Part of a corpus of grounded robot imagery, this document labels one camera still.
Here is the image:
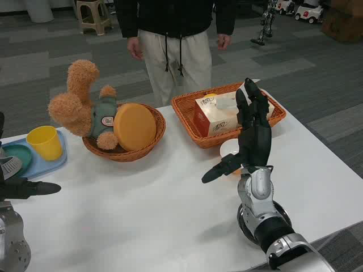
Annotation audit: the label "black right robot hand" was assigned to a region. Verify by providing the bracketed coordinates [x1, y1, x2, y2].
[201, 77, 272, 184]

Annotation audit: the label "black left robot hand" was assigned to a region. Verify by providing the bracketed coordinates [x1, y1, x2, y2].
[0, 111, 62, 201]

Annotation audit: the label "shiny metal bowl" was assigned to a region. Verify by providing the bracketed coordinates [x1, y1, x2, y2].
[237, 199, 292, 248]

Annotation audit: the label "white bowl orange outside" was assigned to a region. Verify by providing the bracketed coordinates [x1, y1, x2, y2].
[220, 139, 245, 177]

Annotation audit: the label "grey toy shoe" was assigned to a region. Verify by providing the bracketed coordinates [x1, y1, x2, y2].
[0, 146, 23, 180]

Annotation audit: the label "green round plate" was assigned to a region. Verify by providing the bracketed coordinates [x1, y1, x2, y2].
[1, 144, 33, 178]

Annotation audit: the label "blue plastic tray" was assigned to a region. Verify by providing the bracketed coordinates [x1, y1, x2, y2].
[0, 129, 69, 180]

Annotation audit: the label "tissue box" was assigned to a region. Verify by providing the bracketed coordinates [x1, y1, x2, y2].
[193, 90, 275, 138]

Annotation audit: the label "yellow plastic cup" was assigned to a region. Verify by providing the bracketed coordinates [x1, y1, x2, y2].
[26, 125, 64, 162]

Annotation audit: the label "rectangular orange wicker basket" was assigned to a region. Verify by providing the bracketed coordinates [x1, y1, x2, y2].
[171, 81, 287, 150]

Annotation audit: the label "brown teddy bear plush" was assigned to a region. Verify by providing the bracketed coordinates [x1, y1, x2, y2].
[47, 59, 119, 151]

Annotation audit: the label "round brown wicker basket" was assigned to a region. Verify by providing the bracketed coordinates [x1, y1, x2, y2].
[82, 103, 167, 163]

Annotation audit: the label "silver humanoid robot legs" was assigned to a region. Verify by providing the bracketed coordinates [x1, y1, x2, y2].
[250, 0, 278, 46]

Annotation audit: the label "orange round plate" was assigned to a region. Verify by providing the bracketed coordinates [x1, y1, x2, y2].
[113, 103, 158, 152]

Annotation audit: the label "white toy ride-on car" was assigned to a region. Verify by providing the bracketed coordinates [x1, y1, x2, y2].
[294, 0, 324, 25]
[274, 0, 296, 15]

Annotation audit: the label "person in black jacket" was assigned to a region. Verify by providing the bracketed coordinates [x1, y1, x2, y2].
[114, 0, 237, 108]

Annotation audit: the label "brown cardboard box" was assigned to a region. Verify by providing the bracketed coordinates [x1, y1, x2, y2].
[321, 0, 363, 44]

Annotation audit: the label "white cylindrical bin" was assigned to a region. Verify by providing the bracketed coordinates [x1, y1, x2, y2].
[22, 0, 55, 24]

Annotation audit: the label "beige plastic stool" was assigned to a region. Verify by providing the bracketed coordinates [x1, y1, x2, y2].
[75, 0, 114, 36]

